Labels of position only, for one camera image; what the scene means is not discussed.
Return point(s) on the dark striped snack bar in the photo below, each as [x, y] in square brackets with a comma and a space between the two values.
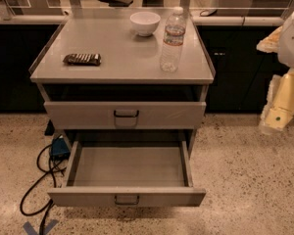
[83, 59]

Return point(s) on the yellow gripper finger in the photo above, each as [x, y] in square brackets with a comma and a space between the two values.
[270, 43]
[279, 110]

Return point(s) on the open lower grey drawer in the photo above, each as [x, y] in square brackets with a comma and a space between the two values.
[128, 175]

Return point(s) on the grey drawer cabinet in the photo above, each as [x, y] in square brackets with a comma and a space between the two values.
[129, 71]

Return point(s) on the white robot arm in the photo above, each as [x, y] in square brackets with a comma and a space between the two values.
[285, 52]

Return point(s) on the clear plastic water bottle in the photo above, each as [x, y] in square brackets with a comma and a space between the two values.
[173, 39]

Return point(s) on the blue power box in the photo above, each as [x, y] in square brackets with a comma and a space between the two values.
[59, 149]

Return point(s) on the white ceramic bowl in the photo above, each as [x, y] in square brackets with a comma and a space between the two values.
[144, 23]

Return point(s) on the black chair armrest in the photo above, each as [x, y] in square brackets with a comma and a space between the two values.
[117, 3]

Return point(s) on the closed upper grey drawer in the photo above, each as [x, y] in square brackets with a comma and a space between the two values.
[125, 115]

